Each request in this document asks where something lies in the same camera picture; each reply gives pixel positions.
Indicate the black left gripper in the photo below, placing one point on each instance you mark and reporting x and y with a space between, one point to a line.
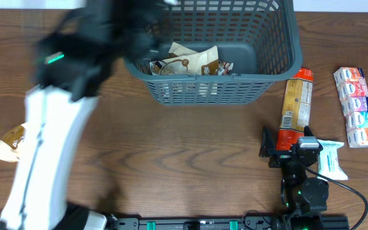
138 47

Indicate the grey plastic mesh basket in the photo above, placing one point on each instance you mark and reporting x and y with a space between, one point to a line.
260 38

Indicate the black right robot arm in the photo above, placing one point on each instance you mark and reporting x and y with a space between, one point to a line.
304 197

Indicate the white wet wipes pack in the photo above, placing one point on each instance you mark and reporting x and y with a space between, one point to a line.
328 162

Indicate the orange yellow snack package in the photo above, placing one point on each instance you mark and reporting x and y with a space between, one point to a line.
296 109

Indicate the multicolour tissue pack bundle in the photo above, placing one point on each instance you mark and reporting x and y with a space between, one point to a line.
353 95

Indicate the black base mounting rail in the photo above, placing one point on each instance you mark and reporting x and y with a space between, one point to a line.
250 222

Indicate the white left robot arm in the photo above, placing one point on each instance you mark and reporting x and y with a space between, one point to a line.
71 64

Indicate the brown white snack pouch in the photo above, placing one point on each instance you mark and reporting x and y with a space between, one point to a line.
176 50
203 63
12 143

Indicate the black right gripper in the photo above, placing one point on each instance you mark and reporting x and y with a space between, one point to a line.
269 148

